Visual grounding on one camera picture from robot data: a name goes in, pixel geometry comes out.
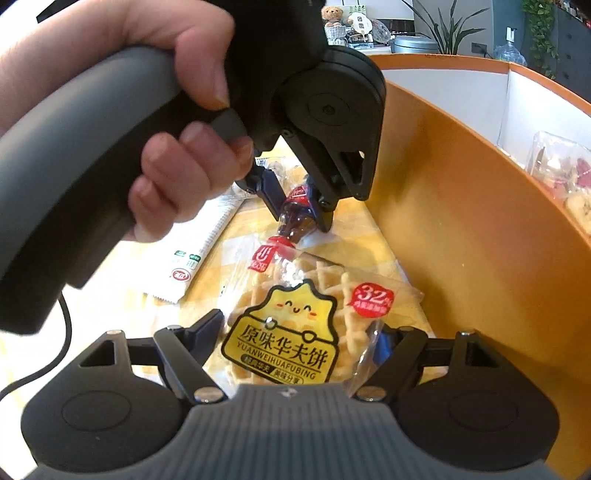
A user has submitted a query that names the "clear dried fruit container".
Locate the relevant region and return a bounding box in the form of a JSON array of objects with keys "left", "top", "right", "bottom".
[{"left": 526, "top": 130, "right": 591, "bottom": 252}]

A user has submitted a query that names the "black cable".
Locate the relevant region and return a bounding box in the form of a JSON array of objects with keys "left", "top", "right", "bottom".
[{"left": 0, "top": 295, "right": 73, "bottom": 402}]

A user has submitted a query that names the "orange cardboard box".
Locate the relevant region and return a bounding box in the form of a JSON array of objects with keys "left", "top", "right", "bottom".
[{"left": 365, "top": 53, "right": 591, "bottom": 480}]

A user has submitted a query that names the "person's left hand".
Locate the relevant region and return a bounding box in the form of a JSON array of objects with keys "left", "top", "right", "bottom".
[{"left": 0, "top": 0, "right": 256, "bottom": 243}]

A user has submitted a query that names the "grey trash can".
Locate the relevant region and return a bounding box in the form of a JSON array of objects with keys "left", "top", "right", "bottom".
[{"left": 390, "top": 36, "right": 437, "bottom": 54}]

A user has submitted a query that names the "cola bottle shaped candy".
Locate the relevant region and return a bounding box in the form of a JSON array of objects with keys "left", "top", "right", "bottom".
[{"left": 252, "top": 182, "right": 324, "bottom": 273}]

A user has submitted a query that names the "white stick packet green logo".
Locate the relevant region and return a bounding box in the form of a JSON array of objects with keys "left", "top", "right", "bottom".
[{"left": 142, "top": 194, "right": 241, "bottom": 304}]

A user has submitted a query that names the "white round ornament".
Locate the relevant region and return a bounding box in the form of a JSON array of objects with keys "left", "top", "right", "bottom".
[{"left": 346, "top": 11, "right": 373, "bottom": 36}]

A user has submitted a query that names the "clear waffle packet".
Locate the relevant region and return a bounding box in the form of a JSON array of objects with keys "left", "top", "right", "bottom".
[{"left": 221, "top": 249, "right": 426, "bottom": 398}]

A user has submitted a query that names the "yellow checkered tablecloth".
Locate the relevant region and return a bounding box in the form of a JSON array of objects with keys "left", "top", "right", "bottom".
[{"left": 0, "top": 138, "right": 437, "bottom": 402}]

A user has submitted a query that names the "potted plant in black pot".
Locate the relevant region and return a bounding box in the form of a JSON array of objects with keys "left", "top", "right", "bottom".
[{"left": 402, "top": 0, "right": 490, "bottom": 56}]

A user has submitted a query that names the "grey cabinet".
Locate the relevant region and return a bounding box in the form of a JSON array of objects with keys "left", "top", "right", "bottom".
[{"left": 551, "top": 4, "right": 591, "bottom": 102}]

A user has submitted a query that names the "blue water bottle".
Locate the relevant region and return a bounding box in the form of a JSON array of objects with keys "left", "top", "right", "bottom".
[{"left": 494, "top": 28, "right": 527, "bottom": 65}]

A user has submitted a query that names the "trailing green plant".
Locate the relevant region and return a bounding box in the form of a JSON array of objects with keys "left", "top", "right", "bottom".
[{"left": 522, "top": 0, "right": 559, "bottom": 79}]

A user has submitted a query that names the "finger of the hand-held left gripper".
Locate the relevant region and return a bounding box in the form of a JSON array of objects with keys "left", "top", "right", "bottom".
[
  {"left": 233, "top": 164, "right": 289, "bottom": 214},
  {"left": 277, "top": 124, "right": 378, "bottom": 234}
]

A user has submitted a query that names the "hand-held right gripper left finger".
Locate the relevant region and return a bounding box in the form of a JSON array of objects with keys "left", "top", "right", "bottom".
[{"left": 78, "top": 308, "right": 229, "bottom": 402}]

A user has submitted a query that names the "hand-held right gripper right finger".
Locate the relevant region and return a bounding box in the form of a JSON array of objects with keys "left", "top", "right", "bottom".
[{"left": 353, "top": 325, "right": 504, "bottom": 401}]

